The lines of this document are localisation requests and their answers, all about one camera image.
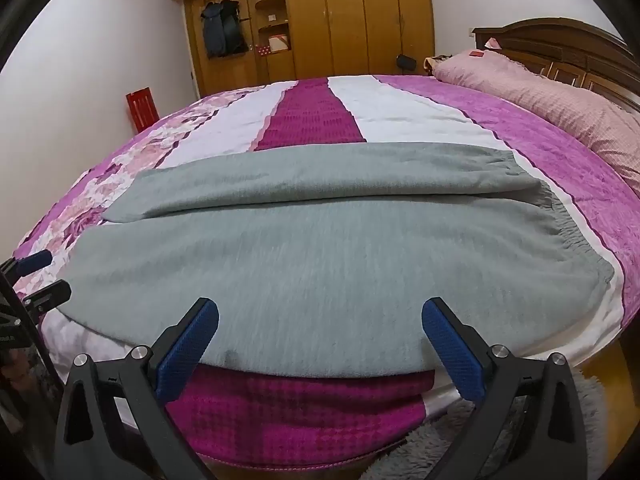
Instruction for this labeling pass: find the red chair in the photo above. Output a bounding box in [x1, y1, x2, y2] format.
[126, 87, 161, 133]

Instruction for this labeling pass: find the dark wooden headboard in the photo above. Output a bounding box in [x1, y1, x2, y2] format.
[472, 17, 640, 111]

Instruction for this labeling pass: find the wooden wardrobe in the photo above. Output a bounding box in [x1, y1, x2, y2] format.
[161, 0, 436, 98]

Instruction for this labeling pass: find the grey shaggy rug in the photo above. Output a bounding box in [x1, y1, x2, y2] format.
[360, 365, 608, 480]

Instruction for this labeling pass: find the pink floral bedspread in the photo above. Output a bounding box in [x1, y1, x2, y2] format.
[12, 75, 640, 466]

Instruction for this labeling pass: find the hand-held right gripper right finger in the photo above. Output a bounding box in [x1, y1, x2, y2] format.
[421, 297, 591, 480]

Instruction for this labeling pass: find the dark blue hanging jacket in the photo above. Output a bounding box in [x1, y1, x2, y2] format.
[201, 2, 226, 59]

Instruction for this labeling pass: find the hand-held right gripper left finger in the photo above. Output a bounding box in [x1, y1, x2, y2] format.
[52, 297, 221, 480]

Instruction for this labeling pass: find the dark grey towel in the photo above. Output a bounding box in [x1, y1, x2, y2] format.
[60, 142, 615, 378]

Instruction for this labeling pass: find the pink pillow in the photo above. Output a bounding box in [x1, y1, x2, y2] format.
[431, 50, 640, 196]

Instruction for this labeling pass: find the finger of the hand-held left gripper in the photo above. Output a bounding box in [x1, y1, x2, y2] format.
[22, 280, 72, 314]
[4, 249, 54, 277]

